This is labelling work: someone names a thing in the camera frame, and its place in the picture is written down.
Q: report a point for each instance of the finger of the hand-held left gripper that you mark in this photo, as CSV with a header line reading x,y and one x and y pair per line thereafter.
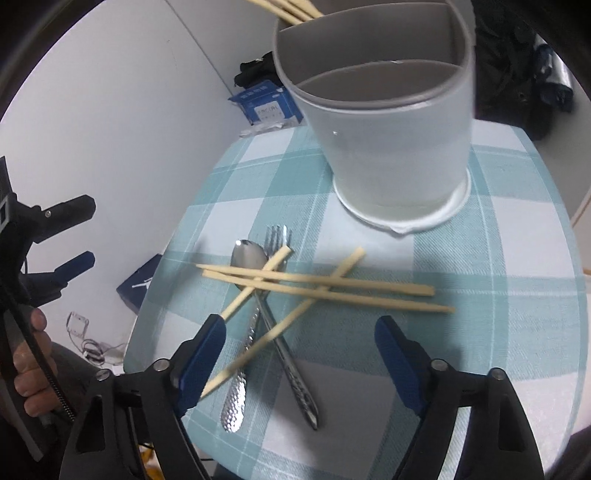
x,y
64,211
74,266

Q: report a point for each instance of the white charger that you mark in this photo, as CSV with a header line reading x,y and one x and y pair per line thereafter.
x,y
108,355

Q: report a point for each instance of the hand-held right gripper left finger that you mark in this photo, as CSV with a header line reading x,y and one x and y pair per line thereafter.
x,y
203,360

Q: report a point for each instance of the black coat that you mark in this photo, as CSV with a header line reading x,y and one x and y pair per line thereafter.
x,y
503,78

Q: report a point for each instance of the clear plastic sheet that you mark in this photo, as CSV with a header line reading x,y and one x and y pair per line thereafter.
x,y
77,324

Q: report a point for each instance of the teal checked tablecloth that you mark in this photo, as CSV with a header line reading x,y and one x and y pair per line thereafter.
x,y
461,369

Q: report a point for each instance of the silver hammered fork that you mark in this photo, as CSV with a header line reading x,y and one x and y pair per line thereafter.
x,y
233,406

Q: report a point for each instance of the silver spoon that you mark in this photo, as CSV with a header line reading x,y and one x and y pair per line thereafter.
x,y
249,256

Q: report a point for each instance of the person's left hand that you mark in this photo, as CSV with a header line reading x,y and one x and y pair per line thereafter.
x,y
30,364

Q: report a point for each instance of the black bag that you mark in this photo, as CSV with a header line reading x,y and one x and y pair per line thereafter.
x,y
254,71

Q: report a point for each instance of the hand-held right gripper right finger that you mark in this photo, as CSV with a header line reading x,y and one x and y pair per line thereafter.
x,y
401,364

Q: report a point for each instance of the silver folded umbrella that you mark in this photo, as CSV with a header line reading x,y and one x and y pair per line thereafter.
x,y
556,78

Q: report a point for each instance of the navy shoe box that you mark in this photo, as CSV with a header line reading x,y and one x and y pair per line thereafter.
x,y
138,288

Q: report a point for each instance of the blue cardboard box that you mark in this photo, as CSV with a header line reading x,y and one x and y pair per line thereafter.
x,y
265,104

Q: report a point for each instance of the white grey utensil holder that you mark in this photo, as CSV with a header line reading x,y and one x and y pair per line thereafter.
x,y
392,147

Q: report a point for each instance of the grey plastic bags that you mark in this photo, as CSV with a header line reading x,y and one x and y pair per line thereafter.
x,y
265,129

